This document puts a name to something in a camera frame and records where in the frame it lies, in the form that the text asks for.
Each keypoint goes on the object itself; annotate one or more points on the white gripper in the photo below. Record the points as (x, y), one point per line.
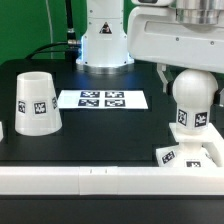
(184, 33)

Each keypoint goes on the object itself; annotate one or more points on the white lamp bulb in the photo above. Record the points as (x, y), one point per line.
(193, 91)

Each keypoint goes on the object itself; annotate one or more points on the white lamp base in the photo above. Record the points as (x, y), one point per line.
(190, 150)

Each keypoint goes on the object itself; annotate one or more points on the white conical lamp shade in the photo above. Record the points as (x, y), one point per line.
(37, 111)

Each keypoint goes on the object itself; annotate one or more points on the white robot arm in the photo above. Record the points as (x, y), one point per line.
(104, 46)

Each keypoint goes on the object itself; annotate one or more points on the white marker sheet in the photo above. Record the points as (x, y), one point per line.
(102, 99)

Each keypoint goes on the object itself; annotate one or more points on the white right wall bar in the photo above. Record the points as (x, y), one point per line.
(216, 151)

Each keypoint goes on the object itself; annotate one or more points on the white wall bar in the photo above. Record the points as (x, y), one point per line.
(1, 132)
(111, 181)
(216, 151)

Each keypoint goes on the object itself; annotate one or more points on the white front wall bar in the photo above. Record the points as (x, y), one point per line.
(111, 181)

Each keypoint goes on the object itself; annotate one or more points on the white left wall bar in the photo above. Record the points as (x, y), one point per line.
(1, 132)

